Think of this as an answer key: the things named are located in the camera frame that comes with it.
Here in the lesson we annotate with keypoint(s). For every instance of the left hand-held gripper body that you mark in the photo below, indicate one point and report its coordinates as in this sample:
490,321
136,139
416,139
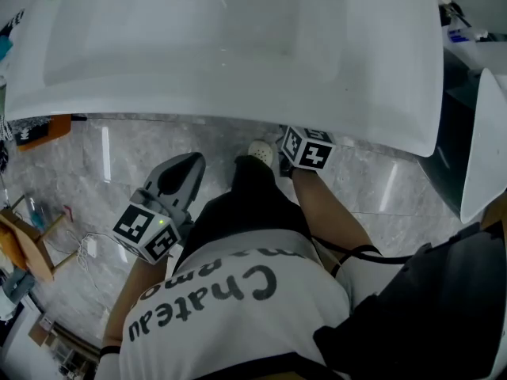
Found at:
158,208

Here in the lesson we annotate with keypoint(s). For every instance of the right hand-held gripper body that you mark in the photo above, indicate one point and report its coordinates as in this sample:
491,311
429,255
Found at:
308,149

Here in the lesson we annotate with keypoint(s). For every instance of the black shoulder bag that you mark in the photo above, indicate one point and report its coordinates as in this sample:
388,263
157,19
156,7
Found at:
428,307

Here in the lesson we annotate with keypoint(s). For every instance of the person's left forearm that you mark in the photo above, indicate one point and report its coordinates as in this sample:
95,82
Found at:
134,291

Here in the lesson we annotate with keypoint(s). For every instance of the person's right forearm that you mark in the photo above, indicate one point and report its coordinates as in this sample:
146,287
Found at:
328,212

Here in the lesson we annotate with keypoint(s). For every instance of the person's white shoe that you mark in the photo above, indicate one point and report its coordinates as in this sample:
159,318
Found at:
262,151

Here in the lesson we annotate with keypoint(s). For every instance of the person's black trousers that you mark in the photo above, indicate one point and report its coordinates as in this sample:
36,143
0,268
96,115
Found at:
245,212

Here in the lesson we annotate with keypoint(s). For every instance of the white washbasin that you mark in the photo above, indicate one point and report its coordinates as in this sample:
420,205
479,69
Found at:
222,54

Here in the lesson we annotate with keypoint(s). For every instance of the person's white printed shirt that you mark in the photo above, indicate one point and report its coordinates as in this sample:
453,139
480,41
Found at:
237,311

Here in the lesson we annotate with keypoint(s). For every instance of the wooden stool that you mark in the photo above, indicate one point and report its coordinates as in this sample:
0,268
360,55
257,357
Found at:
27,236

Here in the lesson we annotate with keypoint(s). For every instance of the orange box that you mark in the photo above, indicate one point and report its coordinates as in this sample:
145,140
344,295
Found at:
47,133

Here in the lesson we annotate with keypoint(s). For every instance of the black wristband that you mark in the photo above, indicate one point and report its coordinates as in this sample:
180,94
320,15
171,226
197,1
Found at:
109,349

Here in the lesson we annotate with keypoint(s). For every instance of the white tube with blue print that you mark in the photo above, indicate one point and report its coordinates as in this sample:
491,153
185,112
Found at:
461,36

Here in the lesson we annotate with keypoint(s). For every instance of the teal cloth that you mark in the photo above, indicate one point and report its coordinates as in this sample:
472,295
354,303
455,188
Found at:
4,48

